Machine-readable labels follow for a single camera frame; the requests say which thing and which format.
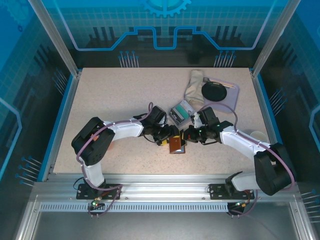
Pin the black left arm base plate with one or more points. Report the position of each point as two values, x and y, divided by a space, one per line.
85 192

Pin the white card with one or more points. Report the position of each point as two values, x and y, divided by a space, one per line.
187 104

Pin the beige paper cup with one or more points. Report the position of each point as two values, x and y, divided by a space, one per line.
258 135

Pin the black plate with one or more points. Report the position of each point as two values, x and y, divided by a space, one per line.
214 92

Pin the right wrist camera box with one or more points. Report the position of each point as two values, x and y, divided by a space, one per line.
195 119

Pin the teal card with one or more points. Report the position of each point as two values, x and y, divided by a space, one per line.
182 112

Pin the beige cloth napkin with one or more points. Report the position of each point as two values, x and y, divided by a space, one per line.
193 90

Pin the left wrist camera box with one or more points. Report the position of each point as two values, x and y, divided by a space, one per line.
165 123

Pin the metal spoon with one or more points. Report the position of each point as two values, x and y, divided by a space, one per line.
206 79

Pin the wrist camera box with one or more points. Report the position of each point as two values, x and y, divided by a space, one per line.
195 119
165 123

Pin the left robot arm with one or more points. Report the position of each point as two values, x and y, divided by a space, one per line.
125 130

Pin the wooden chopstick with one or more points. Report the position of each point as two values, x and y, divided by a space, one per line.
225 84

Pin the brown leather card holder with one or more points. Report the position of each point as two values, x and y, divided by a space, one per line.
175 145

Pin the aluminium mounting rail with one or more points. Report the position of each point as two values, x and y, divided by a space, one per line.
162 185

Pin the lavender tray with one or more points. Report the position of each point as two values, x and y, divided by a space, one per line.
232 97

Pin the aluminium frame post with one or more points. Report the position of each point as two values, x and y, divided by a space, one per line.
57 42
272 42

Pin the aluminium side rail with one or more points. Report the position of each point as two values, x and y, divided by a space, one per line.
260 95
63 125

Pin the small circuit board green LED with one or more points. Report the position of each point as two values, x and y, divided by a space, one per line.
95 203
241 204

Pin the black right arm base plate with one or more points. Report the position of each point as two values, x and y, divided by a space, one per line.
217 191

